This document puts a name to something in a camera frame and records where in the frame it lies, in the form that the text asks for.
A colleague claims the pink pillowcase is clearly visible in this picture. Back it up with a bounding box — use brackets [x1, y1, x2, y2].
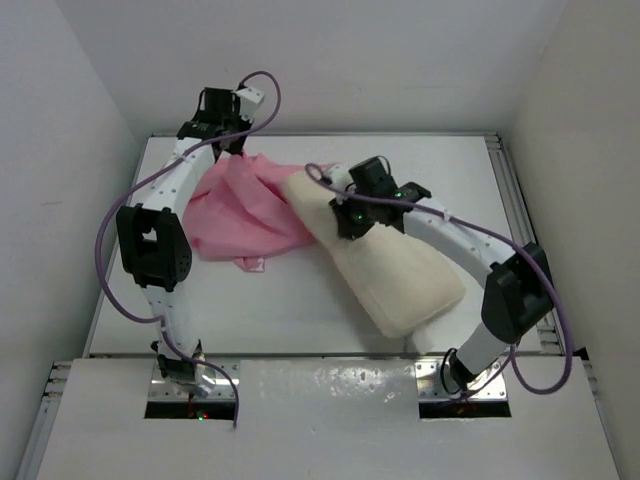
[182, 154, 338, 273]

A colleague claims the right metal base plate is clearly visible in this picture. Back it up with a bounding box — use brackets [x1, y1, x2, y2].
[415, 360, 509, 402]

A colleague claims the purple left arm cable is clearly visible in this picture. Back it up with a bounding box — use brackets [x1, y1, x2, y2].
[94, 71, 282, 431]

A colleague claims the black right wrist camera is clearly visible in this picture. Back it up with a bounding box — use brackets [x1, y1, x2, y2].
[349, 156, 392, 192]

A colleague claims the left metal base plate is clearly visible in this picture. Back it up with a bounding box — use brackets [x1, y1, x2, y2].
[147, 364, 240, 403]

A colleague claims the white front cover board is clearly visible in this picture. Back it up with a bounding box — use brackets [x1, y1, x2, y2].
[38, 358, 618, 479]

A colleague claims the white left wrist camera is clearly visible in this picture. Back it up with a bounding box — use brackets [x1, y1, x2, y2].
[234, 86, 265, 123]

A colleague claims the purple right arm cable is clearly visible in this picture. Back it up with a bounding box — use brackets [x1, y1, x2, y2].
[304, 162, 576, 401]

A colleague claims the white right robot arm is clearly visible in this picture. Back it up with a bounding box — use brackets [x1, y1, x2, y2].
[318, 157, 559, 397]

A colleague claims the cream pillow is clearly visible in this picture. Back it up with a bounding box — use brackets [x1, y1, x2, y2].
[281, 172, 466, 338]

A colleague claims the metal base plate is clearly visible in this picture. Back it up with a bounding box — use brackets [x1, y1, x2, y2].
[415, 360, 509, 402]
[147, 364, 240, 403]

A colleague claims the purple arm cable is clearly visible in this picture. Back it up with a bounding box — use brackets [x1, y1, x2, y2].
[304, 162, 576, 401]
[94, 71, 282, 431]

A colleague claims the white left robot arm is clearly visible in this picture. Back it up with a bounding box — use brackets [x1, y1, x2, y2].
[116, 84, 264, 399]

